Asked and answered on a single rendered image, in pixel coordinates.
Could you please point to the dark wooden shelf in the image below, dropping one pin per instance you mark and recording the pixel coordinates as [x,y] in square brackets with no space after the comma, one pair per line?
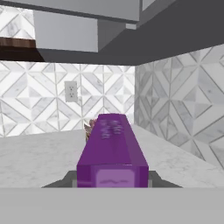
[17,48]

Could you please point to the open grey cabinet door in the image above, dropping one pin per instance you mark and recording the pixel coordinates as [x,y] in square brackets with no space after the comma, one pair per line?
[65,30]

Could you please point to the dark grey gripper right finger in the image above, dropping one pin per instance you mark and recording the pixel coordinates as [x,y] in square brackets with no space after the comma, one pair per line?
[159,180]

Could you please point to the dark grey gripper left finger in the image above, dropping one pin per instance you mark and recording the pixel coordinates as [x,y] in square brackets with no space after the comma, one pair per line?
[66,180]

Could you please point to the grey wall cabinet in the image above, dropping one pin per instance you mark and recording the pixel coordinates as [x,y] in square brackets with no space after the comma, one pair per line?
[163,32]

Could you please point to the purple cereal box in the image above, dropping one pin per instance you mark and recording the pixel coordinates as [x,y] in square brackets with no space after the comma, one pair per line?
[112,148]

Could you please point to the small pink and brown object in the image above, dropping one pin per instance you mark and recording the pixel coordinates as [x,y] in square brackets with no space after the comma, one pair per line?
[89,128]

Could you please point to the white wall socket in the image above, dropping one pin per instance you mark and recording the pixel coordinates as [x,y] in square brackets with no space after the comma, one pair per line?
[71,91]

